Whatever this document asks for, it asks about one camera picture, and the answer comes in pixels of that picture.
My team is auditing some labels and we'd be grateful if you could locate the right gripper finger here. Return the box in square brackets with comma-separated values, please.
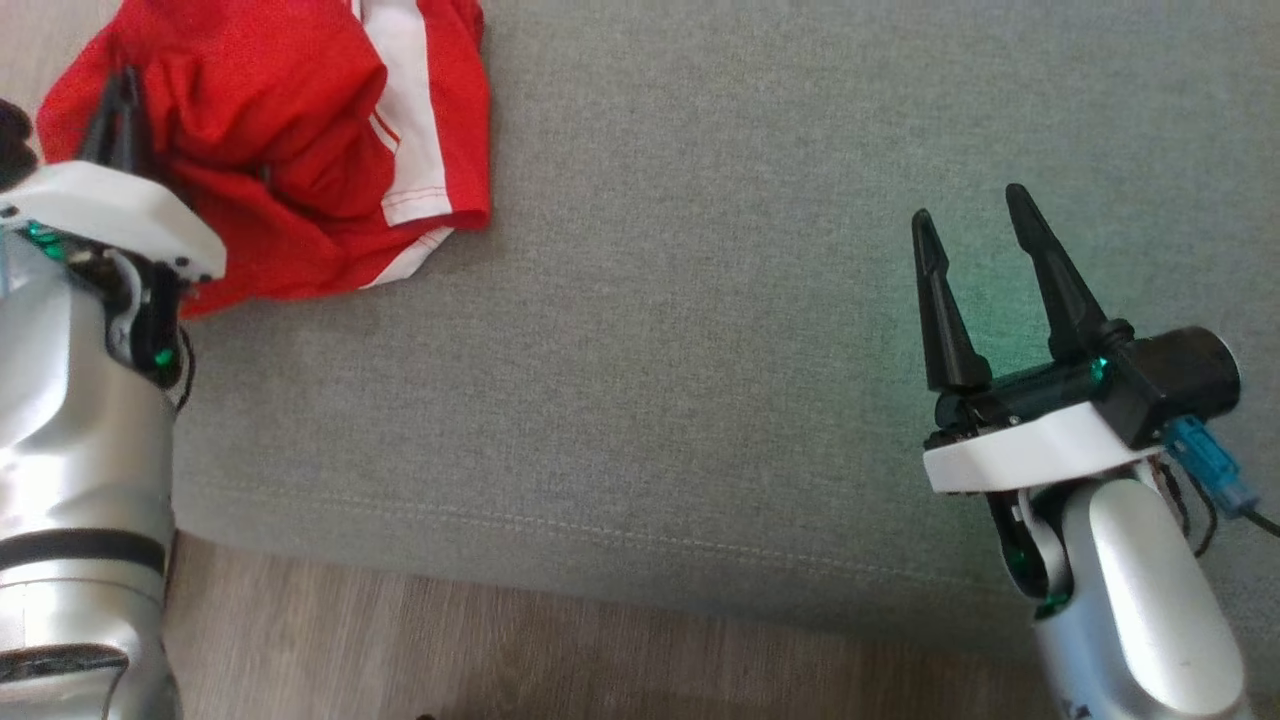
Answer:
[910, 207, 994, 394]
[1004, 182, 1135, 364]

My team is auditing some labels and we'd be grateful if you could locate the blue right camera connector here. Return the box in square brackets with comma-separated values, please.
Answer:
[1163, 415, 1262, 520]

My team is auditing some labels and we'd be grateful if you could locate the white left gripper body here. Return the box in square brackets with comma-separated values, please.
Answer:
[0, 160, 228, 284]

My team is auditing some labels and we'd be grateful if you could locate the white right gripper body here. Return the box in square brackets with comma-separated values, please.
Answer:
[921, 358, 1168, 497]

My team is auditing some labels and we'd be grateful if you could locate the grey fabric sofa seat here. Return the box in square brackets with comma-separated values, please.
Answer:
[170, 0, 1280, 691]

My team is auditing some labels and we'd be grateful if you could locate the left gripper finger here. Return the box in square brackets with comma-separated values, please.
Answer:
[119, 64, 154, 181]
[80, 72, 126, 168]

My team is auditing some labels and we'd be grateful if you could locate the red basketball jersey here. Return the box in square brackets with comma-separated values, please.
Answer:
[36, 0, 493, 319]

